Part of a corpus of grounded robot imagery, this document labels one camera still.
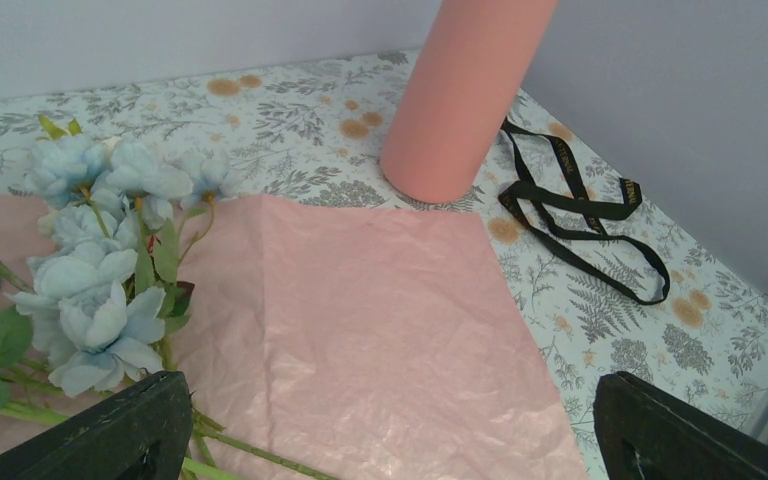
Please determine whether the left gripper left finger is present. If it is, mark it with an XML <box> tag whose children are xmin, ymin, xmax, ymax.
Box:
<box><xmin>0</xmin><ymin>371</ymin><xmax>193</xmax><ymax>480</ymax></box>

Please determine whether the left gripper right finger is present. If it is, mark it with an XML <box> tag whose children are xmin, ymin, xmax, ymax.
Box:
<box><xmin>593</xmin><ymin>371</ymin><xmax>768</xmax><ymax>480</ymax></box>

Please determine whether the purple flower bouquet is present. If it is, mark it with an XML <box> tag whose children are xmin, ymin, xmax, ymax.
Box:
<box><xmin>0</xmin><ymin>115</ymin><xmax>329</xmax><ymax>479</ymax></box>

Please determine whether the purple pink wrapping paper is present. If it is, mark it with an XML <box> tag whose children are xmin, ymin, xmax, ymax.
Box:
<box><xmin>0</xmin><ymin>194</ymin><xmax>587</xmax><ymax>479</ymax></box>

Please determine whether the black gold-lettered ribbon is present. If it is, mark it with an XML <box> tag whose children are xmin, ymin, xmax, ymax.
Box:
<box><xmin>498</xmin><ymin>119</ymin><xmax>671</xmax><ymax>306</ymax></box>

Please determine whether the pink cylindrical vase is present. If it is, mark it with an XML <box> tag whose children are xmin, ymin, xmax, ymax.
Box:
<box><xmin>380</xmin><ymin>0</ymin><xmax>557</xmax><ymax>204</ymax></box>

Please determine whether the floral patterned table mat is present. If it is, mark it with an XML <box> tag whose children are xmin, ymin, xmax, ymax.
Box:
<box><xmin>0</xmin><ymin>51</ymin><xmax>768</xmax><ymax>479</ymax></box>

